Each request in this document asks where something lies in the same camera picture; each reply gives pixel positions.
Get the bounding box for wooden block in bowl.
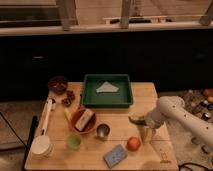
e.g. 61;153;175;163
75;109;94;131

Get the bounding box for small metal cup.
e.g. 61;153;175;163
96;124;110;140

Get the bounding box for white long-handled brush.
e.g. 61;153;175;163
31;98;55;157

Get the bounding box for orange bowl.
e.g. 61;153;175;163
70;108;96;134

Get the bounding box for green plastic tray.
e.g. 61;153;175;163
81;74;133;108

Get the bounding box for blue sponge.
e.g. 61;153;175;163
103;144;127;169

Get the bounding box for yellow banana piece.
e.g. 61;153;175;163
64;108;72;121

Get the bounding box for green pepper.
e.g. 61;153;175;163
128;116;147;126

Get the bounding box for brown pine cone cluster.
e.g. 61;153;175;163
61;91;75;107

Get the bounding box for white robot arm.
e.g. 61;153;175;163
144;96;213;150

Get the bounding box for grey cloth piece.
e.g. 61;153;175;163
96;81;119;93

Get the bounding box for green plastic cup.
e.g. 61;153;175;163
66;134;81;150

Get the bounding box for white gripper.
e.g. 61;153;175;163
139;109;166;144

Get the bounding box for black cable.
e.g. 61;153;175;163
0;111;28;149

